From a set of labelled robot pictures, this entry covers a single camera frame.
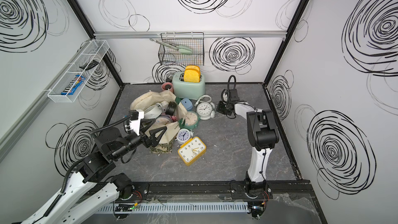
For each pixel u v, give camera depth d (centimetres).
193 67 99
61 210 43
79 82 72
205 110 99
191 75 99
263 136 53
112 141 46
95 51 91
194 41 94
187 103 104
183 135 89
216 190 75
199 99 105
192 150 85
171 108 91
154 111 86
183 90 103
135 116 53
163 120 87
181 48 92
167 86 105
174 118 98
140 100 87
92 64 81
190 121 95
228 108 75
